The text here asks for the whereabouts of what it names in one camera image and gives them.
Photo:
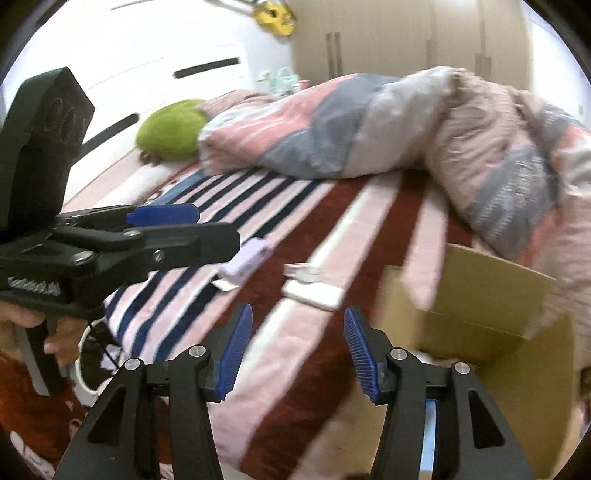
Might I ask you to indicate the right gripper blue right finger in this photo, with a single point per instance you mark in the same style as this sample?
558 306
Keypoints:
365 348

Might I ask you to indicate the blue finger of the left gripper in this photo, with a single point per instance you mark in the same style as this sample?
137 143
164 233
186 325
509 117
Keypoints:
119 218
155 247

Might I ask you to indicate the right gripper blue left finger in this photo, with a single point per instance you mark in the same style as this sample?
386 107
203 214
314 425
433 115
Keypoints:
229 350

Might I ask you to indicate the blue square device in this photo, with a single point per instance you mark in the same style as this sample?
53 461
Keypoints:
429 441

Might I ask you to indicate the person's left hand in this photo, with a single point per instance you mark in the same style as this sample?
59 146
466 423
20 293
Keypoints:
63 344

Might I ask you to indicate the white pillow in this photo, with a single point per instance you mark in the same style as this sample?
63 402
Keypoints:
128 181

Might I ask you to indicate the white flat soap case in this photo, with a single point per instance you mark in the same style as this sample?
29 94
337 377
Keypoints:
319 295

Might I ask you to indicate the purple small box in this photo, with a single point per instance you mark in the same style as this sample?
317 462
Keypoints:
250 256

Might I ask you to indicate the green plush pillow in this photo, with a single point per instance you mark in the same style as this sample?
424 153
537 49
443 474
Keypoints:
170 133

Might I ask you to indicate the small clear clip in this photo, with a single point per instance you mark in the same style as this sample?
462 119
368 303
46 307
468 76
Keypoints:
302 272

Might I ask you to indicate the striped bed blanket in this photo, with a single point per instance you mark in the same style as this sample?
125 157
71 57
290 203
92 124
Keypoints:
291 413

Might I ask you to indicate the cardboard box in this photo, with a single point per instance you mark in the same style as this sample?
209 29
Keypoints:
498 317

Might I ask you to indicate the mint green small bag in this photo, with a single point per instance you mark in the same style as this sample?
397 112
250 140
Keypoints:
280 83

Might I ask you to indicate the yellow ukulele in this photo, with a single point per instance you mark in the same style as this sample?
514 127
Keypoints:
275 17

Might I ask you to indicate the pink grey striped duvet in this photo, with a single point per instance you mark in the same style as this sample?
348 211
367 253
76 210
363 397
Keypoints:
516 168

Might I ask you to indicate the beige wooden wardrobe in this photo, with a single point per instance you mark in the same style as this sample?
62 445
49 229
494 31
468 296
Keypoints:
400 37

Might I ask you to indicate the black camera box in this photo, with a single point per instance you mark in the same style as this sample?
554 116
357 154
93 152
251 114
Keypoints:
40 140

